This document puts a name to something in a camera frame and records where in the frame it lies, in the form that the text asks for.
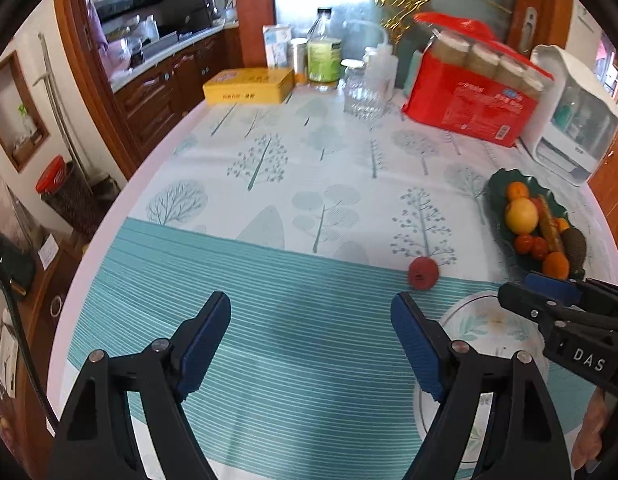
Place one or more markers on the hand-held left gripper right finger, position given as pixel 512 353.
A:
pixel 419 345

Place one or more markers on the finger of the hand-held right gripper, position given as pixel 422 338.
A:
pixel 524 299
pixel 551 284

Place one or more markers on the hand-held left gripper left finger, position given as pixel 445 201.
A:
pixel 204 345

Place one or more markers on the small red tomato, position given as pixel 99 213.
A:
pixel 540 249
pixel 524 244
pixel 538 206

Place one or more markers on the white leaf print plate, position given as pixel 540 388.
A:
pixel 484 330

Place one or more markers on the long golden brown snack stick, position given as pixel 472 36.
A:
pixel 551 232

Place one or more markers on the small orange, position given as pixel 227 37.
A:
pixel 563 224

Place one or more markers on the dull red round fruit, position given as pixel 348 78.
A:
pixel 423 273

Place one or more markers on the large yellow orange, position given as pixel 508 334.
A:
pixel 521 216

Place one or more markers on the dark green scalloped plate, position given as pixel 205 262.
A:
pixel 498 185

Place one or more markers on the person's right hand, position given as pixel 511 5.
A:
pixel 591 430

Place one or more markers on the dark brown avocado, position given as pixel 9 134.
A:
pixel 575 247

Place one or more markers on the wooden side cabinet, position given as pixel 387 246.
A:
pixel 611 180

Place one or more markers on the tape roll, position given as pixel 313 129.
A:
pixel 56 306

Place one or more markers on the white countertop sterilizer appliance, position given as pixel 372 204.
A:
pixel 574 120

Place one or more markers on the red paper cup package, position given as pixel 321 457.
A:
pixel 474 100

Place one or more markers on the black bag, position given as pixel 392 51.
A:
pixel 11 260

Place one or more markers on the red lid container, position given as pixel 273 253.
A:
pixel 53 174

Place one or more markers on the wooden kitchen cabinet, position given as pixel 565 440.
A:
pixel 154 95

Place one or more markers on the ribbed clear glass jar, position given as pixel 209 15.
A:
pixel 361 92

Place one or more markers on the yellow tin box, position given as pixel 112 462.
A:
pixel 249 85

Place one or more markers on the white plastic bottle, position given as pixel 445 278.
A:
pixel 385 67

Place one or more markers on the mop pole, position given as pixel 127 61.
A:
pixel 54 100

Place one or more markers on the silver metal can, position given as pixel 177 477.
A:
pixel 298 57

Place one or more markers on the glass bottle with green label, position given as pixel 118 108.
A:
pixel 324 55

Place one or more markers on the white carton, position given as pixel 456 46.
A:
pixel 276 45

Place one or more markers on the clear plastic pitcher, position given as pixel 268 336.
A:
pixel 364 32

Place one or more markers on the black kitchen appliance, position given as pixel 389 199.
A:
pixel 186 7

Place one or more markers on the wooden framed wall niche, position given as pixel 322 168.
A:
pixel 19 110

